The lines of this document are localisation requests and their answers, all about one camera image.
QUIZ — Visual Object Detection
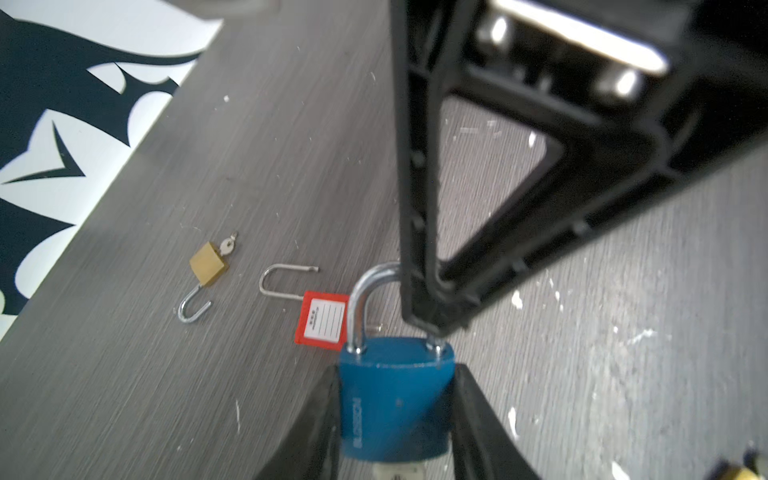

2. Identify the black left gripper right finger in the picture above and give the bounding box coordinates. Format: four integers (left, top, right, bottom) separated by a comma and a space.
451, 364, 540, 479

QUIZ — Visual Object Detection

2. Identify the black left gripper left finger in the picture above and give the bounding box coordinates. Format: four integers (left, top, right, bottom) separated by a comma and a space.
255, 365, 341, 480

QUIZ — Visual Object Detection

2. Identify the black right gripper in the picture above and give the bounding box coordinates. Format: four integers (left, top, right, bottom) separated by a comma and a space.
389, 1, 767, 337

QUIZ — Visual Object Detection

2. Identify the blue padlock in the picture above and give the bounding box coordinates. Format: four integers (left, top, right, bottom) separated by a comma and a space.
339, 262, 456, 463

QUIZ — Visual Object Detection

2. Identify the red safety padlock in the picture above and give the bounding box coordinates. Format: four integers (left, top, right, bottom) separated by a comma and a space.
259, 263, 349, 352

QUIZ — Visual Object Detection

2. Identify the small brass padlock far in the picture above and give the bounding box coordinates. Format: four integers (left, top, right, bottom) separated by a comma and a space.
176, 232, 238, 324

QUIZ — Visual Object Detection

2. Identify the small brass padlock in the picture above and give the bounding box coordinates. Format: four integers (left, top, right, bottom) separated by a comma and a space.
176, 232, 238, 324
710, 450, 767, 480

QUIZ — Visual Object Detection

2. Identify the small brass padlock near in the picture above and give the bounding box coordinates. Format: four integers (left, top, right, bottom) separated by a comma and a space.
710, 450, 767, 480

